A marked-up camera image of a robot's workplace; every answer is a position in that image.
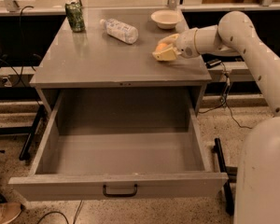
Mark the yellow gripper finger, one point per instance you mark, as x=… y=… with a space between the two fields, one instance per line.
x=169 y=53
x=170 y=39

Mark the black left stand leg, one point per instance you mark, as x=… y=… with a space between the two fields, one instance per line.
x=25 y=155

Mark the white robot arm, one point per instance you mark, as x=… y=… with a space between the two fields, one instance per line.
x=257 y=195

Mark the orange fruit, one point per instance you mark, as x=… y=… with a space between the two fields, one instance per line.
x=161 y=46

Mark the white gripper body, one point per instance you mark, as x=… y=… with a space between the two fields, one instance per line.
x=186 y=43

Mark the white bowl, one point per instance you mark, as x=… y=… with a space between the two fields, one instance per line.
x=166 y=19

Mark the black power adapter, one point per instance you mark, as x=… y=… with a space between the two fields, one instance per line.
x=213 y=63

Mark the open grey drawer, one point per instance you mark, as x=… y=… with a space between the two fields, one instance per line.
x=120 y=137

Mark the clear plastic water bottle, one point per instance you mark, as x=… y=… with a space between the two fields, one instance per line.
x=120 y=30

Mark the grey cabinet counter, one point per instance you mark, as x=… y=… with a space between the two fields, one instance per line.
x=95 y=59

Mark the black drawer handle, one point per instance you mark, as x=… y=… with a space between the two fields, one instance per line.
x=120 y=192

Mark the green soda can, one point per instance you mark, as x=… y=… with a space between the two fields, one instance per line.
x=74 y=16

